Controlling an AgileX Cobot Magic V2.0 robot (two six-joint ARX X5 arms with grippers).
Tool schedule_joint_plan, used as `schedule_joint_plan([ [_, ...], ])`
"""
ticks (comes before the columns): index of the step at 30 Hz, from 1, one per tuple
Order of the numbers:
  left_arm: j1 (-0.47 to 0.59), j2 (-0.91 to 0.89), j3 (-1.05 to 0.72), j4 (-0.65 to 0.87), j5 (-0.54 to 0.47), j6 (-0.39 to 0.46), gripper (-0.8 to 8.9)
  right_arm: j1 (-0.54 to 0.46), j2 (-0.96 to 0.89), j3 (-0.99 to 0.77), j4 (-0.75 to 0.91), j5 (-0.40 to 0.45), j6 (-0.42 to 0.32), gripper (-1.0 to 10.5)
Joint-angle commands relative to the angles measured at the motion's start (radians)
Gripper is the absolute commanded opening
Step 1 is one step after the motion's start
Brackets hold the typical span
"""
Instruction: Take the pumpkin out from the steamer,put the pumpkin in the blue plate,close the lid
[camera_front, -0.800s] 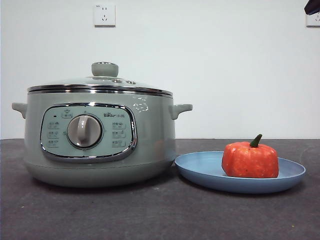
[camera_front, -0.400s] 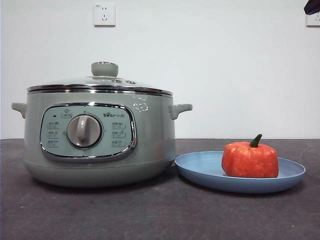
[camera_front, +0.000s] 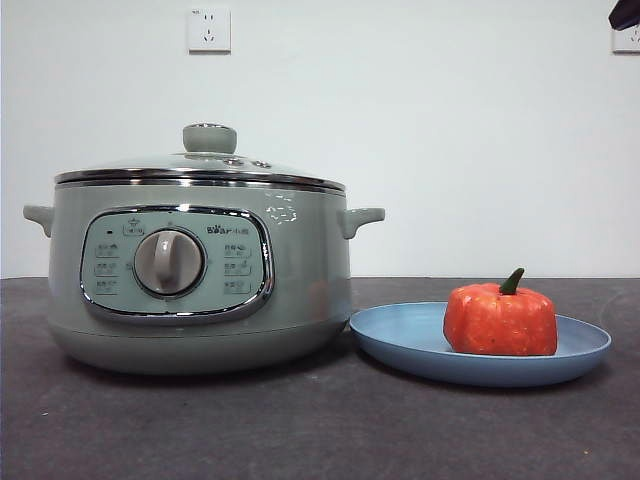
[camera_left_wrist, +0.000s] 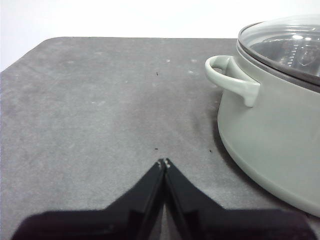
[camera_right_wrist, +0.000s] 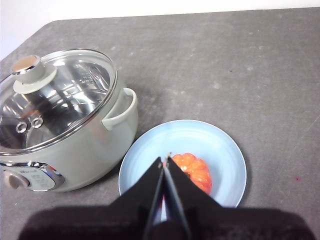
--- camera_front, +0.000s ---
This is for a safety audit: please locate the orange pumpkin with green stem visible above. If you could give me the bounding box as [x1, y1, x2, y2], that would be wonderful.
[443, 267, 559, 357]

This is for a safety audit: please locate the glass lid with green knob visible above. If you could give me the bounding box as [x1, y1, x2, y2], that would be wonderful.
[53, 121, 347, 194]

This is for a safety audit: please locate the blue round plate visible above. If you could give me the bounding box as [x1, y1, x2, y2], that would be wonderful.
[348, 301, 613, 389]

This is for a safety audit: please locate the green electric steamer pot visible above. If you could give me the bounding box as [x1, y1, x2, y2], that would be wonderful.
[22, 177, 387, 377]

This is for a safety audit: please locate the white wall socket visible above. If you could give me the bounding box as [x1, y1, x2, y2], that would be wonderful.
[612, 24, 640, 55]
[188, 6, 232, 55]

